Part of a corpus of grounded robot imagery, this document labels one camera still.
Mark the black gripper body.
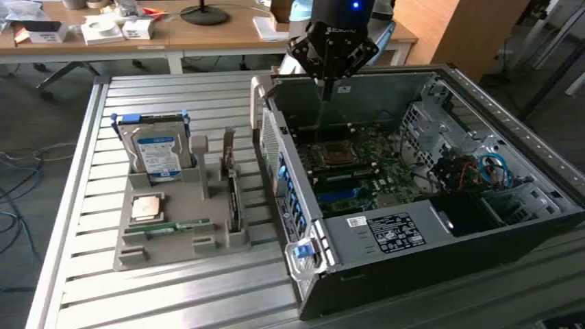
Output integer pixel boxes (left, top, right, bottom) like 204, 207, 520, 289
304, 0, 374, 53

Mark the Nvidia graphics card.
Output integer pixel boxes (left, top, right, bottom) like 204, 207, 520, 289
217, 126, 247, 236

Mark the white paper stack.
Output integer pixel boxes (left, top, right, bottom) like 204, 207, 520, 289
252, 16, 292, 42

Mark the wooden desk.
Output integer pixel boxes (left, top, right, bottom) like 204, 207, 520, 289
0, 0, 420, 75

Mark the black round lamp base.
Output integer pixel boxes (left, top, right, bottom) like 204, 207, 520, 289
179, 0, 229, 27

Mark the metal CPU socket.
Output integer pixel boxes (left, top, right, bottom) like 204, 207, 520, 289
313, 142, 360, 169

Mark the green motherboard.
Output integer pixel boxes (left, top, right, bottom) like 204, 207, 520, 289
292, 123, 440, 220

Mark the green RAM stick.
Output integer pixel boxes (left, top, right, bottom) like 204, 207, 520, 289
124, 219, 215, 237
313, 167, 372, 184

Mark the white labelled box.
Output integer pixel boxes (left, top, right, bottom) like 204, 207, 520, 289
121, 19, 155, 40

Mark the long expansion slot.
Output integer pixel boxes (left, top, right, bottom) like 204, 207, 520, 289
317, 189, 366, 204

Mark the hard disk in blue carrier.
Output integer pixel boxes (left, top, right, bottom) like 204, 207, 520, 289
111, 110, 192, 182

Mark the white box with tape roll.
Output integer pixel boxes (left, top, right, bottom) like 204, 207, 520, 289
80, 15, 125, 46

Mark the black fan shroud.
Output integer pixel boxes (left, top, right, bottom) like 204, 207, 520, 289
429, 191, 508, 238

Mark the grey printed parts rack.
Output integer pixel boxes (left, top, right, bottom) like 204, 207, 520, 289
112, 135, 252, 271

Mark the grey power supply unit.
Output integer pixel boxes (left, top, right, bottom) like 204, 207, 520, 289
315, 200, 456, 271

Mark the metal disk bay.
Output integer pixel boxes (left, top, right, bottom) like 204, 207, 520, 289
478, 183, 566, 227

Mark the CPU chip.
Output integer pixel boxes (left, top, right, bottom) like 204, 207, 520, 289
131, 196, 164, 220

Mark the white box with black lid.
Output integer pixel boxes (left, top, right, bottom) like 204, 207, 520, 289
21, 20, 69, 44

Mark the clear plastic bag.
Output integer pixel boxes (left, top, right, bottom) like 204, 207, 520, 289
0, 0, 51, 23

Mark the open black PC case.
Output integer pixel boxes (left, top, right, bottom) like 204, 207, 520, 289
249, 63, 585, 321

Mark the blue data wire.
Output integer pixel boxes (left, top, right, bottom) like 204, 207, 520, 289
474, 153, 513, 189

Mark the red wire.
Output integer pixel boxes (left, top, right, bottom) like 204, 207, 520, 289
461, 160, 481, 191

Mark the white floor cable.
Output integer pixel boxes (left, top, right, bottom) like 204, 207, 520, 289
0, 142, 79, 164

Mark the blue floor cable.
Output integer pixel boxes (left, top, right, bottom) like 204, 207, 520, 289
0, 150, 45, 292

